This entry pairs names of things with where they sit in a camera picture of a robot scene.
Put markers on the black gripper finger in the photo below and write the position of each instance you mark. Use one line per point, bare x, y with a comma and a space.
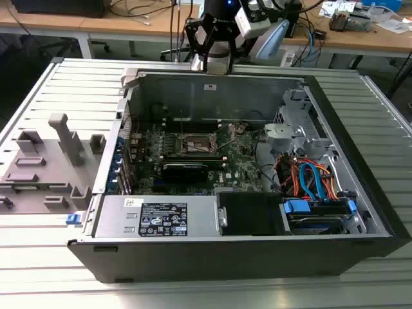
235, 38
188, 32

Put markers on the CPU cooler heat sink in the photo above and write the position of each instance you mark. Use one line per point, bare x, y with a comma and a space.
338, 21

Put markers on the CPU socket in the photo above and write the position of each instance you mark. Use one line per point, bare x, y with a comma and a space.
193, 140

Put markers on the black office chair base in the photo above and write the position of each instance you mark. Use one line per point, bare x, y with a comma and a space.
169, 53

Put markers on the pale blue teach pendant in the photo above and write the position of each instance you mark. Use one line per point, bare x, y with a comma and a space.
270, 42

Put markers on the white Foxconn label sticker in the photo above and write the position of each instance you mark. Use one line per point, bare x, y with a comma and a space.
210, 86

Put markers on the black speaker box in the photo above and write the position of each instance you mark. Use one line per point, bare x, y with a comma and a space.
293, 19

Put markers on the grey case latch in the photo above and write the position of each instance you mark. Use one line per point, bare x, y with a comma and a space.
128, 78

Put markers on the round coin battery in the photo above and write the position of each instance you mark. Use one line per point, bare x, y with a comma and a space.
240, 129

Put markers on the metal drive cage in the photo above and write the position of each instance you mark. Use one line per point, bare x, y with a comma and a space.
296, 112

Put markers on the white printed leaflet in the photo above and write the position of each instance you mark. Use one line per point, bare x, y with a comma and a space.
334, 8

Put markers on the green motherboard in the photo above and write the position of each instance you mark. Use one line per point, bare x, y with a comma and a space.
238, 161

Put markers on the grey metal device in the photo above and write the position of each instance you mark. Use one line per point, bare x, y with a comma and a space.
360, 23

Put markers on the green RAM stick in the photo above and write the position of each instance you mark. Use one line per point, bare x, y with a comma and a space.
30, 187
193, 162

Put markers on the black computer box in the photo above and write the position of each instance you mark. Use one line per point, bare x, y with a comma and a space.
58, 8

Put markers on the wooden desk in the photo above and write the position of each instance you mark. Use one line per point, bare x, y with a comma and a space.
370, 40
48, 22

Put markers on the black graphics card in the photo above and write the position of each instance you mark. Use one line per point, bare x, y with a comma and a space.
185, 174

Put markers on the white paper sheet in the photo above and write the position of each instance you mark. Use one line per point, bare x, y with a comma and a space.
394, 25

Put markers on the grey parts rack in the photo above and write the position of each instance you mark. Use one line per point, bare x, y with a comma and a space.
48, 167

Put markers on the hard disk blue carrier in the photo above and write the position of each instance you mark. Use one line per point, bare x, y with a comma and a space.
309, 225

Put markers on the silver power supply unit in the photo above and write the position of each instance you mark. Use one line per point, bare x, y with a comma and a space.
109, 219

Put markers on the blue plastic clip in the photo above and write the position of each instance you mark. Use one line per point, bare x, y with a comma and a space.
73, 219

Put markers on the black PC case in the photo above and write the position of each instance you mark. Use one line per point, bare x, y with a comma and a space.
209, 260

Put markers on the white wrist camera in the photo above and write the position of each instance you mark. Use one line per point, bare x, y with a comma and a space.
249, 21

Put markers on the silver support bracket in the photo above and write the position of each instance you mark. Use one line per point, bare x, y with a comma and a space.
273, 133

